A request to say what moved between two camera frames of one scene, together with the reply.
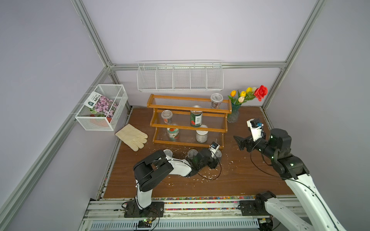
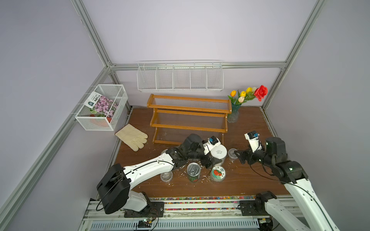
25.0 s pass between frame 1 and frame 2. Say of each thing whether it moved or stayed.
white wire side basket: stayed
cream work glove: stayed
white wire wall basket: stayed
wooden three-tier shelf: stayed
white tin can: moved
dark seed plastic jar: moved
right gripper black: moved
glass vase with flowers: stayed
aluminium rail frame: stayed
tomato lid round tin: moved
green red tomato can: moved
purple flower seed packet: stayed
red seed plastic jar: moved
